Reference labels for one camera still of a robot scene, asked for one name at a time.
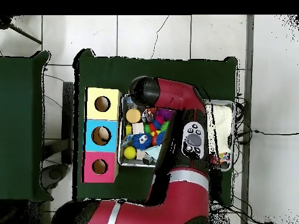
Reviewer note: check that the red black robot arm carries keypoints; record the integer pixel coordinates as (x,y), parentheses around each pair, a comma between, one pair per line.
(182,186)

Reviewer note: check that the clear mesh bin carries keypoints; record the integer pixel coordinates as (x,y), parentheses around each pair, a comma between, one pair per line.
(122,161)

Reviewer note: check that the wooden box with three holes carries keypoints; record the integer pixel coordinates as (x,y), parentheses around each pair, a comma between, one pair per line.
(91,136)

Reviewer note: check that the black silver round toy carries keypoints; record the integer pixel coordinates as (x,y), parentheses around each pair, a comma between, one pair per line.
(148,115)

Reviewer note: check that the purple spiky ball with eyes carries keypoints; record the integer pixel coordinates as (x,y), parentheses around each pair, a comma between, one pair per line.
(163,115)

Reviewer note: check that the round wooden disc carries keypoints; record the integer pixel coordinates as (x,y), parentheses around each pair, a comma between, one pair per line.
(133,115)

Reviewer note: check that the blue fuzzy ball with eyes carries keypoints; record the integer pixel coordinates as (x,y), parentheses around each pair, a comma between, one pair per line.
(141,141)

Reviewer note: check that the yellow block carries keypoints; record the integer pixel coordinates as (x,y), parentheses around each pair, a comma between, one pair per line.
(128,129)

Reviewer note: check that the mint green knit cloth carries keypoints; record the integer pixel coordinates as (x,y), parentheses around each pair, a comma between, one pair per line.
(154,152)

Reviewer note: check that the yellow ball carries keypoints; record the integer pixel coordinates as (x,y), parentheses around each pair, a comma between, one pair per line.
(130,153)

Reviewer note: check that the cream waffle cloth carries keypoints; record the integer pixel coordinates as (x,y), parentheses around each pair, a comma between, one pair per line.
(220,122)

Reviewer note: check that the green cloth side table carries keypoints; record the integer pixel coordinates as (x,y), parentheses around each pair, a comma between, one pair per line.
(21,126)

